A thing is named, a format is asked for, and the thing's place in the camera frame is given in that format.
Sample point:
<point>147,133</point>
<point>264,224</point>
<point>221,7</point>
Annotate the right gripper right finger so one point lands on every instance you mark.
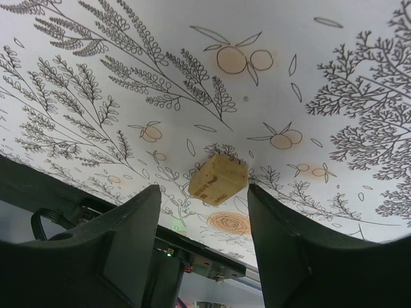
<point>302,263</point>

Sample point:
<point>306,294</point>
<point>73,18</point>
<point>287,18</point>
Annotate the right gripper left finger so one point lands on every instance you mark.
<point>101,263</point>

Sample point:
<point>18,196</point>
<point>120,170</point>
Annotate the small tan yellow eraser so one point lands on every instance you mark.
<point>218,180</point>

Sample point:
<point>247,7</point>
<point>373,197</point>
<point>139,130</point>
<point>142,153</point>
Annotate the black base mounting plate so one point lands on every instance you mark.
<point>57,207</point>

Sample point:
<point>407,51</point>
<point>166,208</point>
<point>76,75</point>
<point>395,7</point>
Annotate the floral patterned table mat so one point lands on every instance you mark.
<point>313,97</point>

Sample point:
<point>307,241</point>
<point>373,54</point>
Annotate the aluminium frame rail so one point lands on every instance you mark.
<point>223,268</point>

